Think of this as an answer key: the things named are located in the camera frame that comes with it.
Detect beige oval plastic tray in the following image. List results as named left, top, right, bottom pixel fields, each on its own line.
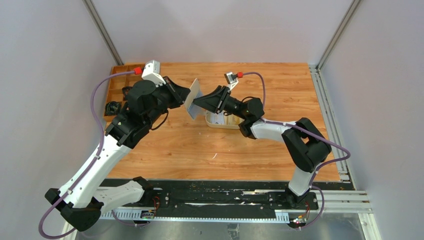
left=205, top=110, right=244, bottom=131

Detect beige leather card holder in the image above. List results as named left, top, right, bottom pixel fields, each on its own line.
left=183, top=78, right=206, bottom=120

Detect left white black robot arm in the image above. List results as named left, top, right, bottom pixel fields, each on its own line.
left=45, top=77, right=191, bottom=232

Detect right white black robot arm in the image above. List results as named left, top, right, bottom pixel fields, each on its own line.
left=193, top=85, right=332, bottom=203

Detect cards in tray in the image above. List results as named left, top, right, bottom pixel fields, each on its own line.
left=209, top=113, right=241, bottom=127

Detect rolled dark belt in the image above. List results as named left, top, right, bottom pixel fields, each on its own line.
left=104, top=101, right=122, bottom=116
left=121, top=86, right=133, bottom=101

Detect wooden compartment organizer box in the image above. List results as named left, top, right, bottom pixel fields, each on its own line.
left=103, top=63, right=145, bottom=123

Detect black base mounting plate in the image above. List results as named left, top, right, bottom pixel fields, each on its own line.
left=89, top=178, right=355, bottom=220

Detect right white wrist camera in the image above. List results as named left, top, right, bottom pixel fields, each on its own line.
left=224, top=72, right=244, bottom=91

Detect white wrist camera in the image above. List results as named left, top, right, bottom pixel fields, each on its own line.
left=224, top=72, right=244, bottom=91
left=133, top=60, right=167, bottom=87

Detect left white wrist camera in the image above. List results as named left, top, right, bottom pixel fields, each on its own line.
left=133, top=60, right=167, bottom=87

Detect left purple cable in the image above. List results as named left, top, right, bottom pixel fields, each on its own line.
left=38, top=68, right=143, bottom=240

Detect purple cable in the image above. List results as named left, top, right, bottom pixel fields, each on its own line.
left=238, top=71, right=351, bottom=229
left=38, top=68, right=143, bottom=240

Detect left aluminium frame post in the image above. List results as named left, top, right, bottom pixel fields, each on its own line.
left=82, top=0, right=124, bottom=66

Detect aluminium frame post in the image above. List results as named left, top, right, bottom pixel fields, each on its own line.
left=315, top=0, right=363, bottom=72
left=82, top=0, right=124, bottom=66

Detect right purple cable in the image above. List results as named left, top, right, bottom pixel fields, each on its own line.
left=238, top=71, right=351, bottom=229

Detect aluminium front rail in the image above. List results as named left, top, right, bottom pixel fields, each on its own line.
left=100, top=188, right=372, bottom=225

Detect right aluminium frame post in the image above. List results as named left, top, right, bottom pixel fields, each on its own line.
left=315, top=0, right=363, bottom=72

